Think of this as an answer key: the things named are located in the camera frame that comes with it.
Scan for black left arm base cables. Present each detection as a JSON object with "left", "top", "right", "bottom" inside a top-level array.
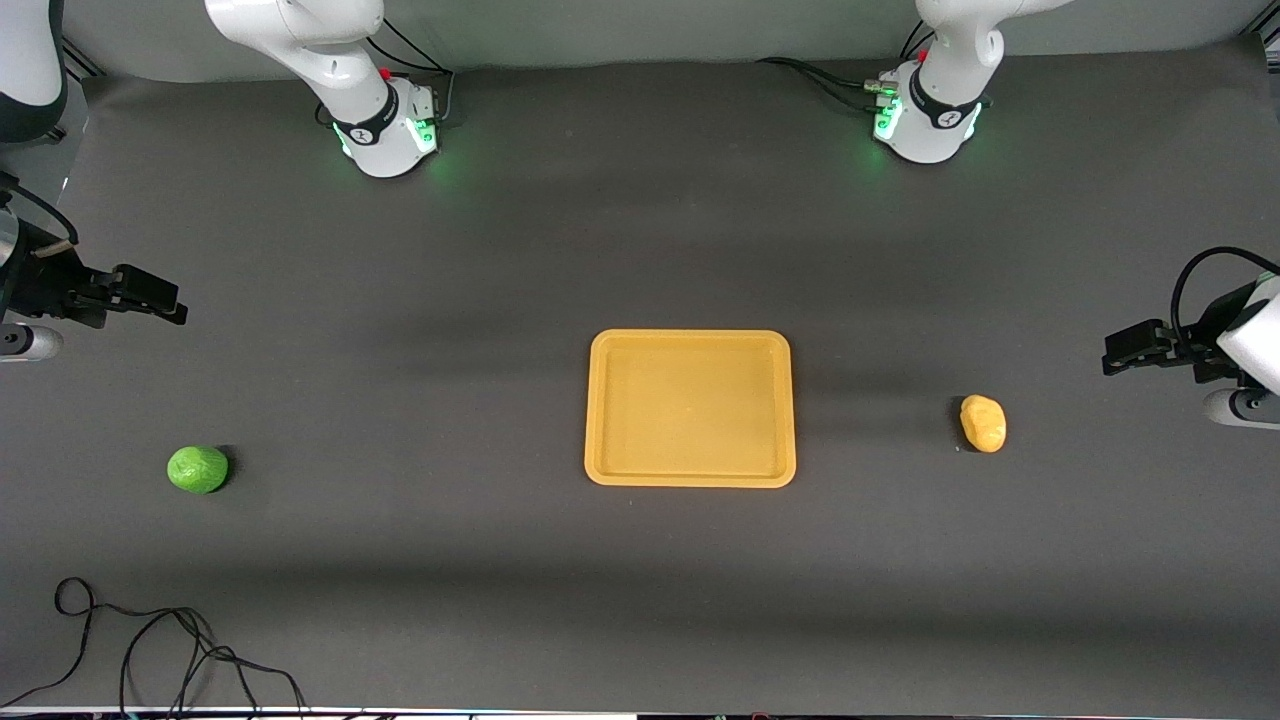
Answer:
[{"left": 757, "top": 20, "right": 936, "bottom": 113}]

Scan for thin black loose cable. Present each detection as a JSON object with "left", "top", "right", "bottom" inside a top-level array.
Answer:
[{"left": 0, "top": 577, "right": 309, "bottom": 713}]

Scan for black arm base cables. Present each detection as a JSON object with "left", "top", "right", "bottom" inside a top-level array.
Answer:
[
  {"left": 315, "top": 15, "right": 457, "bottom": 129},
  {"left": 757, "top": 20, "right": 936, "bottom": 113}
]

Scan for aluminium frame rail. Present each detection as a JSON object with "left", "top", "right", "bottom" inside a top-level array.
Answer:
[{"left": 62, "top": 36, "right": 105, "bottom": 83}]

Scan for black right arm base cables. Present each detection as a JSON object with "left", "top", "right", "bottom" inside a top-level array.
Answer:
[{"left": 315, "top": 15, "right": 457, "bottom": 129}]

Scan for yellow potato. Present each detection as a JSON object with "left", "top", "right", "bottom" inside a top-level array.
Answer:
[{"left": 960, "top": 394, "right": 1008, "bottom": 454}]

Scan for green apple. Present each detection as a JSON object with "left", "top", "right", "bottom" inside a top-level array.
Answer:
[{"left": 166, "top": 445, "right": 230, "bottom": 495}]

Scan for yellow plastic tray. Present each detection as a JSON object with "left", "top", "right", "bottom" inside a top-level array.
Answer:
[{"left": 584, "top": 329, "right": 798, "bottom": 489}]

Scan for dark grey table mat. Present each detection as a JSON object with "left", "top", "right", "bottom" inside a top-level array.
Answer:
[{"left": 0, "top": 38, "right": 1280, "bottom": 715}]

